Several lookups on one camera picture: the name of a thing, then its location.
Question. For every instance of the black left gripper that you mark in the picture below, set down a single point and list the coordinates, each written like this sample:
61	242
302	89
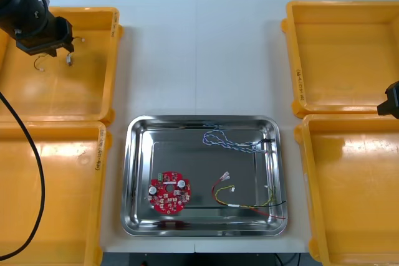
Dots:
46	34

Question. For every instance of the round red circuit board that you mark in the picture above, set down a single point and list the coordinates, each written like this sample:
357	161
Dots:
162	203

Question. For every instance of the yellow-orange plastic bin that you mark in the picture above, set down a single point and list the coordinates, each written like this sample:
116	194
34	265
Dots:
68	200
78	91
343	60
352	200

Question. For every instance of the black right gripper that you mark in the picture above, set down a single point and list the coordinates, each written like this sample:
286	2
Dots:
393	93

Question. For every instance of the steel tray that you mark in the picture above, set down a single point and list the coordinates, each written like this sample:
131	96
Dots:
202	166

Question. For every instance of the silver and black left arm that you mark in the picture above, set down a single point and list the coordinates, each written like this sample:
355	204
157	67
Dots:
22	7

